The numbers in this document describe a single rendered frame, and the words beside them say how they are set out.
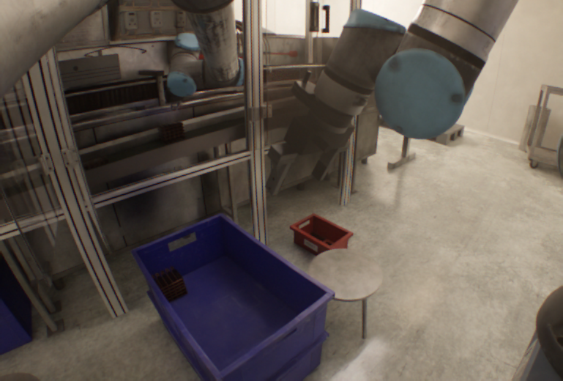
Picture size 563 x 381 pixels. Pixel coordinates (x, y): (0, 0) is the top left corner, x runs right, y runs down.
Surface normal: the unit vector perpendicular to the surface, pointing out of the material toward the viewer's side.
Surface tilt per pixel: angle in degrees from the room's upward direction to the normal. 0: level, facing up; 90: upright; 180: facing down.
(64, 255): 90
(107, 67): 90
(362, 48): 92
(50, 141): 90
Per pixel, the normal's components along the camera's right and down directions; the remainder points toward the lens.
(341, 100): -0.16, 0.56
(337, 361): 0.01, -0.90
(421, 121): -0.51, 0.43
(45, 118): 0.68, 0.32
